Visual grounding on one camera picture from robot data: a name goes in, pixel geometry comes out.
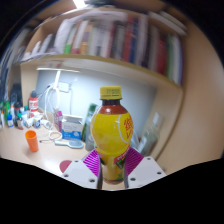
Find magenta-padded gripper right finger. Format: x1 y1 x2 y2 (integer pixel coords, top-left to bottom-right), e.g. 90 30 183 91
123 147 167 189

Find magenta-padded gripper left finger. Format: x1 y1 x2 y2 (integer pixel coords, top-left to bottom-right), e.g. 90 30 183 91
60 148 103 190

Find yellow drink bottle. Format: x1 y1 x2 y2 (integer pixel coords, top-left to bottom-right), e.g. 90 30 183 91
90 85 134 185

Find clear glass bottle gold cap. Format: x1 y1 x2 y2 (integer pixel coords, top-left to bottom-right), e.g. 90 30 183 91
138 112 164 156

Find orange plastic cup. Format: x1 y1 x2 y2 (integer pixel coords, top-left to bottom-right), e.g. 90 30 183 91
24 129 40 153

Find white jar with blue label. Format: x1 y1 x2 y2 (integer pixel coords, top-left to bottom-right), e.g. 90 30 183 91
33 114 43 129

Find dark bottle with green cap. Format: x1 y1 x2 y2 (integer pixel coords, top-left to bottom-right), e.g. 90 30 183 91
15 111 24 129

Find red and white canister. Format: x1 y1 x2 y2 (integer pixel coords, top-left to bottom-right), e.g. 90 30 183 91
28 90 40 118

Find white bottle with blue cap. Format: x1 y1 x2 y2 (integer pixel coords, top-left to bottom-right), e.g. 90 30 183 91
6 113 15 128

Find green spray bottle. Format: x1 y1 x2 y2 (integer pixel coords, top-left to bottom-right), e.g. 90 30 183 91
2 100 11 121

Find black box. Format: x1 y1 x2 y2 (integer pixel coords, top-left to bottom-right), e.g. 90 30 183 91
9 83 23 106

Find dark hanging clothes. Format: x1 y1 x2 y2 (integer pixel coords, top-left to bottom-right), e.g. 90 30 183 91
0 49 21 101

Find wooden shelf unit with books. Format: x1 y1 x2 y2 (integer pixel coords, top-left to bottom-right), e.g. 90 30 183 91
19 4 188 101

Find ceiling light bar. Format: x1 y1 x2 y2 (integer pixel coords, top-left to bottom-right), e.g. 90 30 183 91
72 0 88 9

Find white cable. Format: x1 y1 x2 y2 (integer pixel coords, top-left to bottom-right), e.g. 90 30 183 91
43 84 64 141

